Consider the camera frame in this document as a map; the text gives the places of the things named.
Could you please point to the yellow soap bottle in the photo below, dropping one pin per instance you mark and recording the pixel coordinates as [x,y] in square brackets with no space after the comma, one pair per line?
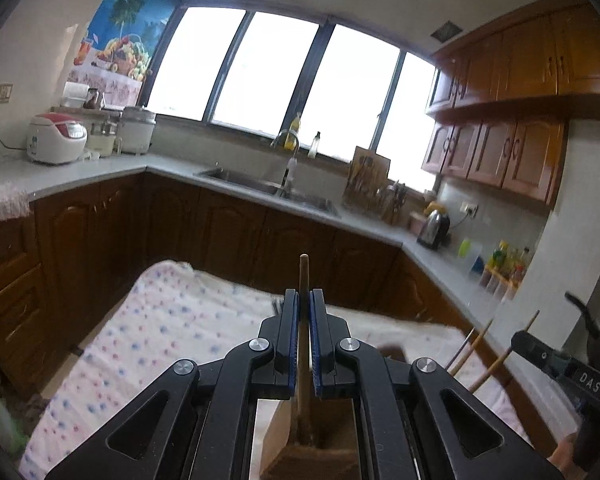
[292,142]

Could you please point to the spice jar rack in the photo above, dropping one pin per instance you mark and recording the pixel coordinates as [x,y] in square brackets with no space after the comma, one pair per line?
[505,270]

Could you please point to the white red rice cooker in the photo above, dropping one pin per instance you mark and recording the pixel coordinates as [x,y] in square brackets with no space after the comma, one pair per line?
[55,139]

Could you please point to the white dotted tablecloth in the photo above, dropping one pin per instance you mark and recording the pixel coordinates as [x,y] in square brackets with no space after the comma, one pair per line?
[175,312]

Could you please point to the wooden utensil holder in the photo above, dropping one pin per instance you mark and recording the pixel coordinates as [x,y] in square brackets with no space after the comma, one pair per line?
[326,448]

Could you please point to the steel sink basin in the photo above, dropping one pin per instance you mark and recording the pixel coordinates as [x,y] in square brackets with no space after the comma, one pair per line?
[271,189]

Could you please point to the right hand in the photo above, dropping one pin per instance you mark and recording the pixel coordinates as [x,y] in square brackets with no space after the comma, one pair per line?
[563,459]

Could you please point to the wooden chopstick in holder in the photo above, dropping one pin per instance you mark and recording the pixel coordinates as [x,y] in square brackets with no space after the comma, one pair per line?
[467,348]

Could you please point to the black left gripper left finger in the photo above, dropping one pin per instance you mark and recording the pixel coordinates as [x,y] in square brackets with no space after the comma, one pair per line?
[196,421]

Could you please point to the fruit poster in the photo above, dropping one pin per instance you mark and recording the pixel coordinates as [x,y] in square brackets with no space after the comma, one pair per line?
[116,51]

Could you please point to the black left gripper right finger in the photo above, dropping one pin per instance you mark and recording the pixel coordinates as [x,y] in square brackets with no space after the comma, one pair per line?
[413,420]

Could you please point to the kitchen sink faucet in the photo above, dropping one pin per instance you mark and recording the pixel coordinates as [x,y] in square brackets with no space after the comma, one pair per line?
[287,181]

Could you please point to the white cooking pot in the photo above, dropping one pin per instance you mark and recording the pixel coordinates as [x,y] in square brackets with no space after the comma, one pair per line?
[135,128]

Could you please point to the wooden chopstick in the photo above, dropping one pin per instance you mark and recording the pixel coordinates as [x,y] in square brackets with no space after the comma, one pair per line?
[304,388]
[500,360]
[467,348]

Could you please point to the green cup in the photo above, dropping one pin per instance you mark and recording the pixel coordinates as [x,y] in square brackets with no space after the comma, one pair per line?
[464,248]

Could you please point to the upper wooden cabinets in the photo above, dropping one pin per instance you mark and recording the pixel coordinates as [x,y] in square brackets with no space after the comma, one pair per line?
[503,97]

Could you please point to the steel electric kettle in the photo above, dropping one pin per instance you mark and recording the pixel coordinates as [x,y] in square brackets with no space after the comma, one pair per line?
[435,229]

